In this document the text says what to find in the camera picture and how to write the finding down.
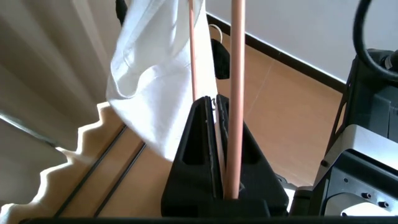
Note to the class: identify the white printed t-shirt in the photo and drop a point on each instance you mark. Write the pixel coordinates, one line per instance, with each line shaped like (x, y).
(155, 77)

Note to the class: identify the pink clothes hanger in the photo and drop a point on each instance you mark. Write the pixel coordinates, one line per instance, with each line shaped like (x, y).
(236, 93)

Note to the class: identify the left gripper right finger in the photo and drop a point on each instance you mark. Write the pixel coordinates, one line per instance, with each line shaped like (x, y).
(261, 186)

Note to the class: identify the black clothes rack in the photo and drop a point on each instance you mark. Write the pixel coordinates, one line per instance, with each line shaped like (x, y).
(93, 169)

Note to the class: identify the white laundry basket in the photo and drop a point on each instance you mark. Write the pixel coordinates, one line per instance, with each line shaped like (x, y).
(221, 35)

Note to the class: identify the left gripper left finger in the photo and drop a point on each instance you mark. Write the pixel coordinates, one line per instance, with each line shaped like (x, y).
(192, 180)

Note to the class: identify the black garment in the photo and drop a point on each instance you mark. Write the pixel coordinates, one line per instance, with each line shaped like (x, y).
(221, 59)

